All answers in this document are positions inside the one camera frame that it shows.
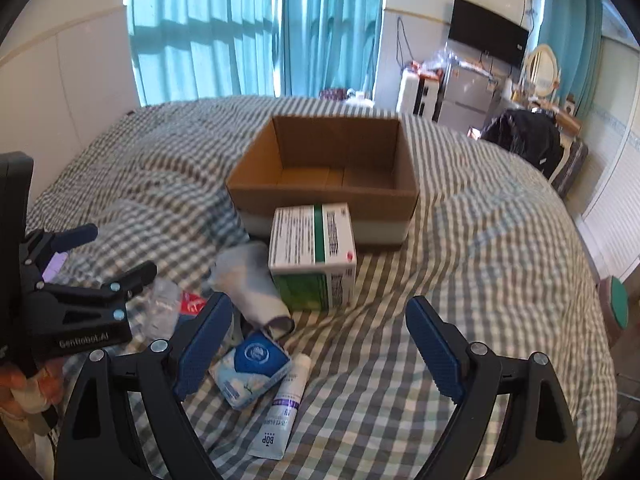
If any white cloth pouch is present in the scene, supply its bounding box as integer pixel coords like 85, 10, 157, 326
208, 242, 295, 344

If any white purple ointment tube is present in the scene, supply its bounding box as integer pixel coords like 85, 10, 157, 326
248, 353, 311, 460

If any green white medicine box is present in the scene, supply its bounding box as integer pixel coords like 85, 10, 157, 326
268, 204, 357, 312

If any clear plastic cotton swab jar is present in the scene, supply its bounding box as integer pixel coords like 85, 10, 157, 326
143, 278, 182, 340

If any person's left hand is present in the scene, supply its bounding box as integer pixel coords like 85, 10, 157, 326
0, 359, 65, 419

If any red small packet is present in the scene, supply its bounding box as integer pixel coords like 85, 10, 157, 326
180, 290, 206, 316

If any green topped plastic stool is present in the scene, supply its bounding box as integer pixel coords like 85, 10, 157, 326
597, 276, 629, 347

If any grey white checkered bedspread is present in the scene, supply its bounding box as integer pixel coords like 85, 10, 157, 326
27, 96, 617, 479

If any brown cardboard box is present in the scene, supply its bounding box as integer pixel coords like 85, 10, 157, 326
226, 115, 419, 247

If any white louvered wardrobe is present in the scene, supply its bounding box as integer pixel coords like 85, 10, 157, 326
572, 38, 639, 281

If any left turquoise curtain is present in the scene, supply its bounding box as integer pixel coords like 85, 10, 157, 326
127, 0, 277, 105

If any turquoise curtain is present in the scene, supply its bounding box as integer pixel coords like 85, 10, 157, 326
276, 0, 383, 96
538, 0, 603, 119
127, 0, 277, 105

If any black jacket on chair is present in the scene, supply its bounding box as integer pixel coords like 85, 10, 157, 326
480, 108, 563, 180

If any middle turquoise curtain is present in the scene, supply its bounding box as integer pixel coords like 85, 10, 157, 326
276, 0, 383, 96

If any silver small refrigerator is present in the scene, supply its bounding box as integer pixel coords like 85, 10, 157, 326
434, 61, 499, 133

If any white suitcase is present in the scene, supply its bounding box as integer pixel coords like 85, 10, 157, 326
396, 68, 440, 120

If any white oval vanity mirror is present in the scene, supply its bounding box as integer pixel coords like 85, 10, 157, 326
523, 44, 560, 99

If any right turquoise curtain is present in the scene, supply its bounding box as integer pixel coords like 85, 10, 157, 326
538, 0, 603, 119

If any black wall television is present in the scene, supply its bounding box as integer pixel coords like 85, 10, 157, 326
448, 0, 528, 66

